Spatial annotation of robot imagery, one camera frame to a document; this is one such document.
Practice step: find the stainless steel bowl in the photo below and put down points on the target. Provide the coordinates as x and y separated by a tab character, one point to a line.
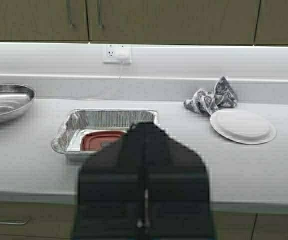
15	100

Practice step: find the red plastic lid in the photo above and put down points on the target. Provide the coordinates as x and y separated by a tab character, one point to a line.
97	140

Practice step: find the white paper plate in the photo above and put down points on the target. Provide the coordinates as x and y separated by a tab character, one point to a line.
242	126

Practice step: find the grey patterned cloth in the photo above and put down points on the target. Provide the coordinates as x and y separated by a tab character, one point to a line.
208	102

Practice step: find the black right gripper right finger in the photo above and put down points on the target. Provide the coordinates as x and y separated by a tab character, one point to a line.
176	190

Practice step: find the white wall outlet plate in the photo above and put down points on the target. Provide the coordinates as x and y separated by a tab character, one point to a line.
109	52

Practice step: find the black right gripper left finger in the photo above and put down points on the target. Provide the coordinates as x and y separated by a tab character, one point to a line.
111	190

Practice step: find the wooden drawer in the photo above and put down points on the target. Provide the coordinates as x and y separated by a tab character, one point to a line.
271	227
46	219

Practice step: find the door handle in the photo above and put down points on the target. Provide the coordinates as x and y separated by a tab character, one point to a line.
99	15
69	14

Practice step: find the lower left wooden drawer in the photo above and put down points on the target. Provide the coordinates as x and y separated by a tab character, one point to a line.
46	219

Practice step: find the far right wooden drawer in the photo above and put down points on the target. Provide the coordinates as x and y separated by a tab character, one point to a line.
271	227

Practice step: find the left drawer metal handle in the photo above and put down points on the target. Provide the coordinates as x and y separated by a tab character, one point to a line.
14	221

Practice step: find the aluminium foil tray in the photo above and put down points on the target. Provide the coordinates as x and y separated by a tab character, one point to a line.
80	122

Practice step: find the white plug adapter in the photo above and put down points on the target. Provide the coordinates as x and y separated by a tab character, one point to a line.
122	56

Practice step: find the right upper door handle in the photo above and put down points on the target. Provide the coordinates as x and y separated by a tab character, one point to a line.
99	15

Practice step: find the cabinet door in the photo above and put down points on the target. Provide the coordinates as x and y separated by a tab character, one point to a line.
174	22
272	27
42	21

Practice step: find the left upper door handle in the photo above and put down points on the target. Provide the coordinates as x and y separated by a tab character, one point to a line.
69	14

